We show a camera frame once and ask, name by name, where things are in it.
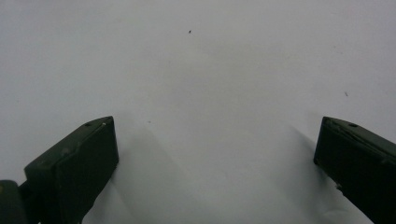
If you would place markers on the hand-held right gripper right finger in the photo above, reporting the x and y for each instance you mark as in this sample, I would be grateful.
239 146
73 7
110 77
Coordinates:
361 168

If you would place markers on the white table mat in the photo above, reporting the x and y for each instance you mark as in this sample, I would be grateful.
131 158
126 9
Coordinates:
199 77

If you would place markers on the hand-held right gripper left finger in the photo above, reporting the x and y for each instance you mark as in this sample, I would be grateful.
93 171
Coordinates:
77 174

